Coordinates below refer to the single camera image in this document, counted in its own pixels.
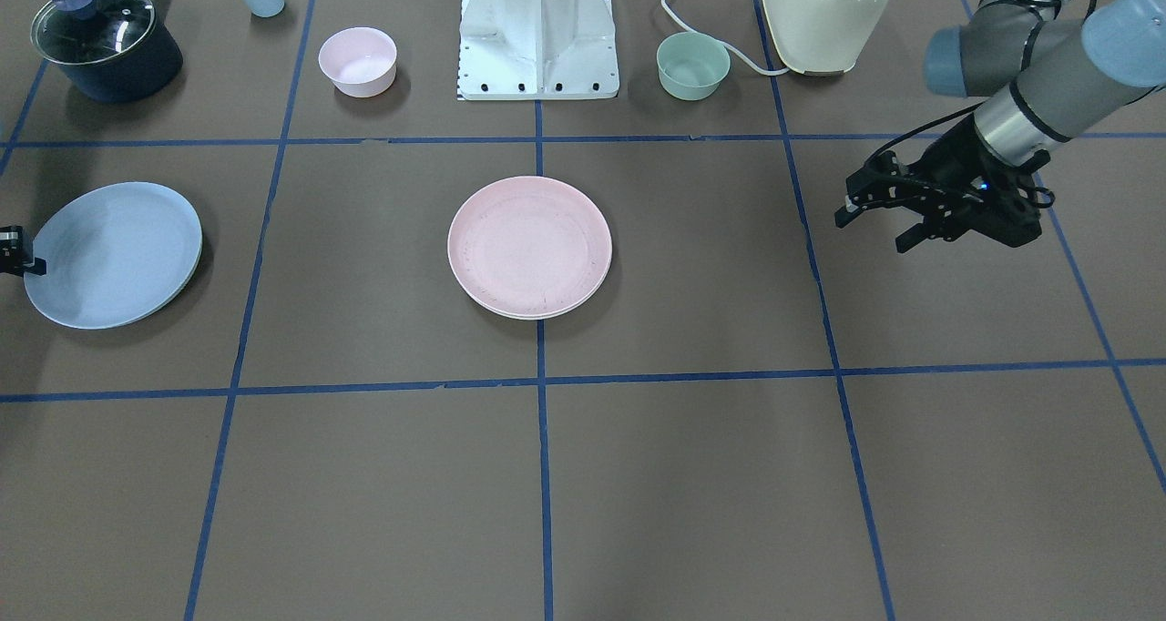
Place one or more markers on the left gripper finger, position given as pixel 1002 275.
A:
pixel 916 235
pixel 847 213

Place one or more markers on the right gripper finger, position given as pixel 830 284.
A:
pixel 36 267

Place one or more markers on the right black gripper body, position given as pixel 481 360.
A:
pixel 11 249

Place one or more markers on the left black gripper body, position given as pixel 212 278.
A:
pixel 950 159

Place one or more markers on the blue plate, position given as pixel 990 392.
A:
pixel 115 256

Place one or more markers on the pink plate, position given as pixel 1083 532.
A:
pixel 527 223

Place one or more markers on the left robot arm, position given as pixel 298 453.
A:
pixel 1038 81

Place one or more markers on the green bowl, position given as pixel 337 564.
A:
pixel 691 66

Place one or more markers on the dark blue pot with lid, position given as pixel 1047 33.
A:
pixel 112 51

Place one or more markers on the cream plate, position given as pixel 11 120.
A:
pixel 532 296

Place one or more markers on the pink bowl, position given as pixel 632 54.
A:
pixel 360 61

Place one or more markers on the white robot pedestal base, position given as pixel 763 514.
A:
pixel 537 50

